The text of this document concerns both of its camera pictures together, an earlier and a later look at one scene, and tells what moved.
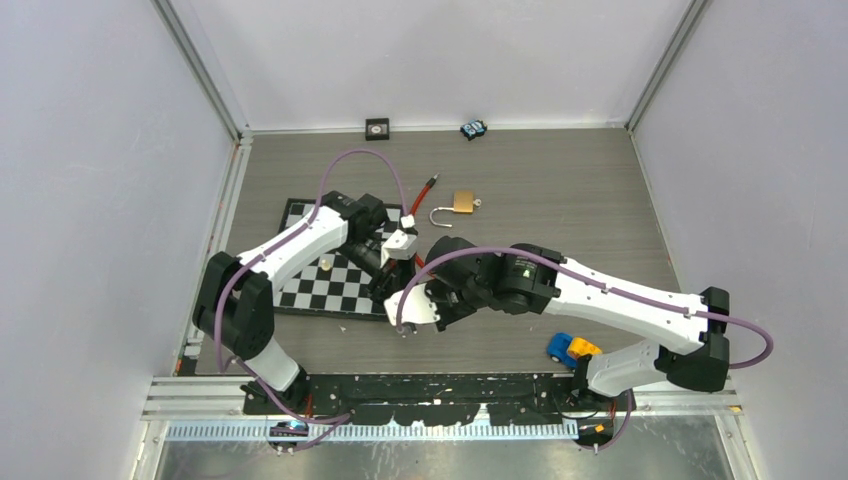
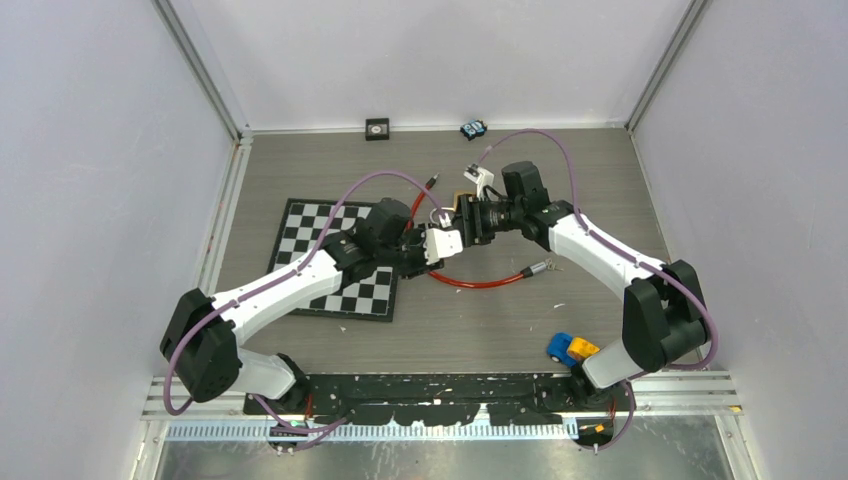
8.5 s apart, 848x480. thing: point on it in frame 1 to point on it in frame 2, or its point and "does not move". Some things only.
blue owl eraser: x=473 y=129 does not move
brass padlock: x=463 y=203 does not move
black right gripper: x=445 y=318 to x=469 y=218
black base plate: x=430 y=398 does not move
